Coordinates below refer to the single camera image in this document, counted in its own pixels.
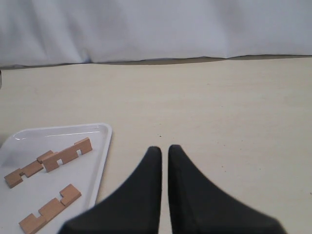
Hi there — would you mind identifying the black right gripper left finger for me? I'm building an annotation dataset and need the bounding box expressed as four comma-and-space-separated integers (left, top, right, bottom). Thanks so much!
59, 146, 162, 234

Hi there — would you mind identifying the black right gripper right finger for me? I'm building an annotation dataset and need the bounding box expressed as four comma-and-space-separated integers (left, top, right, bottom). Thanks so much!
168, 145, 286, 234

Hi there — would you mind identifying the wooden notched bar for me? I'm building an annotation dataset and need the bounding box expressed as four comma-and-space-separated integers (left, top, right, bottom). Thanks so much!
4, 150, 57, 189
19, 184, 81, 234
42, 137, 93, 172

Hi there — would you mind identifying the white plastic tray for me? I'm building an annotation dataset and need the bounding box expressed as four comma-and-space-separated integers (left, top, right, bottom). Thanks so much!
0, 123, 112, 234

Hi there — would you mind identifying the white backdrop cloth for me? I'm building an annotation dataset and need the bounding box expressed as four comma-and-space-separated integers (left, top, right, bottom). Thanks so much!
0, 0, 312, 67

